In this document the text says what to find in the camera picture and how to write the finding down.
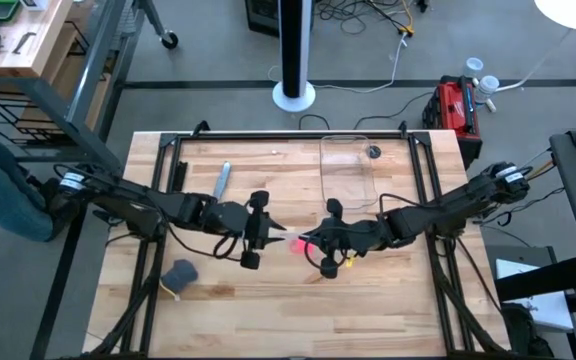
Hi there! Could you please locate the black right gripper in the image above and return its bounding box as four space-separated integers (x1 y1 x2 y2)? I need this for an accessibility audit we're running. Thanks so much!
298 197 388 280

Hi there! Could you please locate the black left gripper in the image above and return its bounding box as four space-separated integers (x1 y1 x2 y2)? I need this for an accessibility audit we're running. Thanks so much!
240 189 288 271

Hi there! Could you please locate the silver utility knife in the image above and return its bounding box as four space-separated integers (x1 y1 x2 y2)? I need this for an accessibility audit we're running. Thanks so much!
211 160 233 202

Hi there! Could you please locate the clear plastic bin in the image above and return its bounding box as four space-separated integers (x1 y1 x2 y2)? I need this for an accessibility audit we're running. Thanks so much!
319 134 379 210

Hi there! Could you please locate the black clamp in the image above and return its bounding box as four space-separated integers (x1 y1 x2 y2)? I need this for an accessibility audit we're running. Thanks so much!
91 208 119 224

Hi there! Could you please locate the black white tower fan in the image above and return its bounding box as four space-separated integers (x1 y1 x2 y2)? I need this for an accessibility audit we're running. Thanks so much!
271 0 317 113

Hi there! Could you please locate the red tool bag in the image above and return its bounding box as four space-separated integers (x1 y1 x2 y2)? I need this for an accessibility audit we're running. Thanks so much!
421 74 483 170

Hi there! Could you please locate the black box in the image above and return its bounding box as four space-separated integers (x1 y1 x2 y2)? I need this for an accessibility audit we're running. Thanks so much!
244 0 282 39

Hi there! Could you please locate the black bag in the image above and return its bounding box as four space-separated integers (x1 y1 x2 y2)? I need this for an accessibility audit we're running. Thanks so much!
500 302 555 359

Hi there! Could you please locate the white plastic jar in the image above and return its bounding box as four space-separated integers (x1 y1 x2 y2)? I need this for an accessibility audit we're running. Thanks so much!
463 56 484 79
474 74 501 104

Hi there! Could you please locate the black bar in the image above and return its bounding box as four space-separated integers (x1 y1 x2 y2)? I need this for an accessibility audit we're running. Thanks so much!
495 253 576 302

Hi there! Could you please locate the white panel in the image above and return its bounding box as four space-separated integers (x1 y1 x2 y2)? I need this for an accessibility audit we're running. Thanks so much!
495 257 575 334

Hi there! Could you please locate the white lamp shade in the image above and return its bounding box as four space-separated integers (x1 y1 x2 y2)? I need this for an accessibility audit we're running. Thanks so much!
532 0 576 32

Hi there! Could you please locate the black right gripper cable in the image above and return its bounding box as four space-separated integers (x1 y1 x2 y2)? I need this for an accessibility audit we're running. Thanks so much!
303 239 349 269

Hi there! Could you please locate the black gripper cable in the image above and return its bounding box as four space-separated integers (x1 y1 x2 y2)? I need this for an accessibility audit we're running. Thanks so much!
165 219 249 261
303 239 349 269

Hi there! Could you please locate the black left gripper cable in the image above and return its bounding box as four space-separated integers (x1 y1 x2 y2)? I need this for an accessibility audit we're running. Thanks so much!
165 219 249 261

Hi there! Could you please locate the small black bracket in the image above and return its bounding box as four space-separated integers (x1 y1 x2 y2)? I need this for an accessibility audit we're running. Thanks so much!
171 160 189 193

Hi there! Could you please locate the black floor cable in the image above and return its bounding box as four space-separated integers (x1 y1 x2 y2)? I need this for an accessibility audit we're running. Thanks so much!
298 113 330 132
352 91 434 130

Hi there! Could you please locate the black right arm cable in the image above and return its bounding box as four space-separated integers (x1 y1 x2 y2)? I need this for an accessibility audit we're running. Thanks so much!
472 187 567 227

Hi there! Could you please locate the yellow cable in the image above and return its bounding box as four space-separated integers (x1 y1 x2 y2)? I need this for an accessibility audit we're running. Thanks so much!
398 0 416 37

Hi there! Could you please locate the black cable bundle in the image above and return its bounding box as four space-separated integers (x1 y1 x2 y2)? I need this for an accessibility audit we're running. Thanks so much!
314 0 432 37

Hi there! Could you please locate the white lamp cable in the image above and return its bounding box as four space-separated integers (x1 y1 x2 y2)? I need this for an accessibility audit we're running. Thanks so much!
492 27 574 94

